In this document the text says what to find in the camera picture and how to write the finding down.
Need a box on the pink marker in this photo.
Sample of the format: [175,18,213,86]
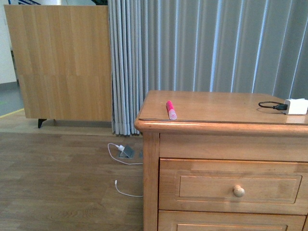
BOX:
[166,101,177,120]

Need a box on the wooden drawer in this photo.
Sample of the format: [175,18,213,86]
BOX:
[158,211,306,231]
[159,158,308,215]

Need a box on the white plug adapter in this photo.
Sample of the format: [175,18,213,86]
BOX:
[117,145,125,152]

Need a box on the metal floor socket box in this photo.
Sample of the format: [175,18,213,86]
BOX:
[118,145,135,159]

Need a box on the light wooden cabinet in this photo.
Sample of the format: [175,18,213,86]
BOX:
[4,5,112,122]

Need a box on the grey pleated curtain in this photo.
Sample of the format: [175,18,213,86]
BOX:
[108,0,308,135]

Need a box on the white charger block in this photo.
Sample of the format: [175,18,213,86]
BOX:
[283,98,308,115]

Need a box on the white charging cable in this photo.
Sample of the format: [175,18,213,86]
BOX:
[107,142,144,198]

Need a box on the wooden nightstand frame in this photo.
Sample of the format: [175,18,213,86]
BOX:
[135,90,308,231]

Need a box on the black usb cable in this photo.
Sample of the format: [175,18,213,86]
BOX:
[258,101,289,112]

